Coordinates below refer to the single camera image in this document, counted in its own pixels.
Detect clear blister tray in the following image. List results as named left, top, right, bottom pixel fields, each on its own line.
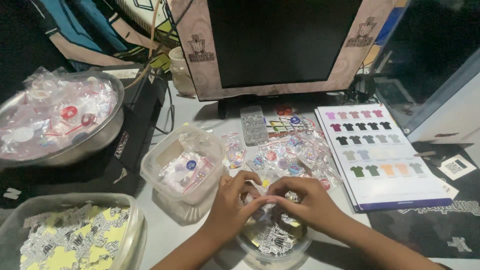
left=240, top=105, right=269, bottom=147

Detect square clear plastic container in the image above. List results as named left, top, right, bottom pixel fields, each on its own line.
left=140, top=125, right=227, bottom=206

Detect black printed t-shirt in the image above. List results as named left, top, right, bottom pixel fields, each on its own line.
left=367, top=142, right=480, bottom=260

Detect steel mixing bowl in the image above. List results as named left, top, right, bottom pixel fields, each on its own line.
left=0, top=70, right=125, bottom=168

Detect round clear sticker bowl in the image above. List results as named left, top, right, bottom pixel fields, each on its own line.
left=234, top=191, right=313, bottom=268

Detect dark glass panel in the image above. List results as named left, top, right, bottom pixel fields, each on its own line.
left=369, top=0, right=480, bottom=136

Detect colourful striped sticker sheet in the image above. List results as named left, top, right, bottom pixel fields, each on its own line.
left=264, top=114, right=316, bottom=136

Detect bag of several small badges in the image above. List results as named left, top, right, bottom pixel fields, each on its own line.
left=221, top=131, right=247, bottom=170

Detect black printer cable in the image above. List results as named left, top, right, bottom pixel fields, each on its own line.
left=152, top=73, right=176, bottom=136

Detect cream ceramic mug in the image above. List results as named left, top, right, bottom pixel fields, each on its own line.
left=168, top=46, right=197, bottom=97

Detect colourful printed fabric banner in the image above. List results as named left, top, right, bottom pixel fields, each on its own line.
left=28, top=0, right=182, bottom=74

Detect bagged badges in clear container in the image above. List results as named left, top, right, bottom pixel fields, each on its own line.
left=159, top=132, right=214, bottom=194

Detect monitor with patterned frame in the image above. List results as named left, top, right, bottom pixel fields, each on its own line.
left=167, top=0, right=399, bottom=120

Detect heap of cut logo stickers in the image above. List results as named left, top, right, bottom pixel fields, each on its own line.
left=242, top=192, right=306, bottom=256

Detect heap of bagged badges in steel bowl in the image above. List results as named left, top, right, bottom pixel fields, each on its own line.
left=0, top=67, right=119, bottom=161

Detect person's left hand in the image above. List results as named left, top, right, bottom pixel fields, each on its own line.
left=200, top=170, right=280, bottom=248

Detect person's right hand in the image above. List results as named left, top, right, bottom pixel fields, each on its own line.
left=265, top=176, right=340, bottom=235

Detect bundle of black cables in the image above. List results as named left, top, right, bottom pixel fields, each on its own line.
left=343, top=71, right=379, bottom=106

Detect black printed cloth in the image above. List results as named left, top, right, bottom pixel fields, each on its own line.
left=0, top=159, right=145, bottom=210

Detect pile of yellow-backed sticker sheets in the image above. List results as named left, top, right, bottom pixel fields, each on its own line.
left=19, top=203, right=131, bottom=270

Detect shirt colour chart booklet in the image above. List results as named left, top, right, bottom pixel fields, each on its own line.
left=314, top=103, right=454, bottom=213

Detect large clear plastic tub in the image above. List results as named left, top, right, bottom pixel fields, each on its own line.
left=0, top=193, right=148, bottom=270

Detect small white square card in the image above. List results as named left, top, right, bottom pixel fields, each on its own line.
left=437, top=154, right=477, bottom=181

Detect pile of bagged pin badges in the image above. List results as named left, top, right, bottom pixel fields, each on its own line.
left=245, top=129, right=343, bottom=193

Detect small clear badge bag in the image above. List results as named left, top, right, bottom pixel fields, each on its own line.
left=242, top=189, right=301, bottom=227

